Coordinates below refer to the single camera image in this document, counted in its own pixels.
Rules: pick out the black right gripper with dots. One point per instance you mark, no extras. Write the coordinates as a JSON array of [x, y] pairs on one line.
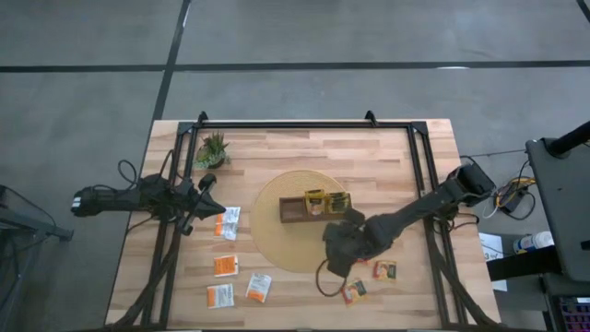
[[350, 244]]

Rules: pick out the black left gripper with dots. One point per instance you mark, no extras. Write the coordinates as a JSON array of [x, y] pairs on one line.
[[188, 208]]

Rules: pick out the orange and white tea packet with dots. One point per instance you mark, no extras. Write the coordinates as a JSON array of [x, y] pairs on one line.
[[226, 266], [227, 231], [220, 296], [258, 288], [229, 215]]

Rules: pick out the dark wooden tea box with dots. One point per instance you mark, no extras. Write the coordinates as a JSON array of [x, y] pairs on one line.
[[292, 209]]

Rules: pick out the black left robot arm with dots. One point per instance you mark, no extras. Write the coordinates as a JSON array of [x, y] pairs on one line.
[[106, 202]]

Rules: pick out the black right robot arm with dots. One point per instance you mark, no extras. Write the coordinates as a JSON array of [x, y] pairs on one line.
[[415, 209]]

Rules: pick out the potted green succulent plant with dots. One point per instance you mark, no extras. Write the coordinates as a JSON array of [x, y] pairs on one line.
[[212, 150]]

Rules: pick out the round woven beige placemat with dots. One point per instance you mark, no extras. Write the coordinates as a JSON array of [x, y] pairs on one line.
[[276, 249]]

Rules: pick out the white paper sheet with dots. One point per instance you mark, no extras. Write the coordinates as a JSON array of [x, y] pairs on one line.
[[491, 246]]

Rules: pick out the black slanted bar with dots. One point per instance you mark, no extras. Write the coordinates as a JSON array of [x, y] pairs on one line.
[[521, 264]]

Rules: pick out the grey metal stand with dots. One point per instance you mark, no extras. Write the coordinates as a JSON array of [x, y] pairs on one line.
[[27, 230]]

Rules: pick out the white plastic bottle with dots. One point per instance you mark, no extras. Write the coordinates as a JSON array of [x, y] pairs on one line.
[[534, 241]]

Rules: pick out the grey equipment cart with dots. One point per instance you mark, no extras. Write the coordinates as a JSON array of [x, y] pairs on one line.
[[567, 207]]

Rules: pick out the keyboard with coloured keys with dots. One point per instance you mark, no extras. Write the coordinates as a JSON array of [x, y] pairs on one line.
[[575, 316]]

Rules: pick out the black pole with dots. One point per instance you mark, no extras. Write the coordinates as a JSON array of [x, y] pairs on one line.
[[569, 138]]

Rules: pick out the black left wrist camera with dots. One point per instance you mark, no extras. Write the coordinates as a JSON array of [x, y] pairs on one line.
[[208, 181]]

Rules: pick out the black aluminium rig frame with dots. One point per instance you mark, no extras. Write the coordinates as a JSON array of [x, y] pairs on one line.
[[299, 124]]

